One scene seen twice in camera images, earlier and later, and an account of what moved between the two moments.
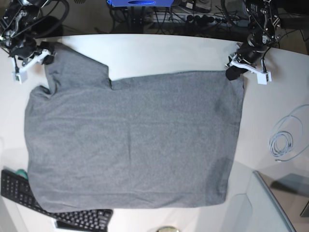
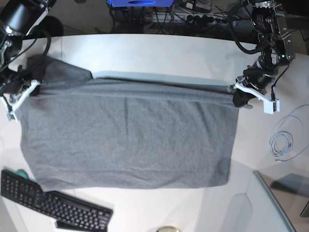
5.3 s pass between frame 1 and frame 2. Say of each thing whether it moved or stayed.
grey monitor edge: stayed
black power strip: stayed
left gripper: moved
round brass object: stayed
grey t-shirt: moved
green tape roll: stayed
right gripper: moved
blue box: stayed
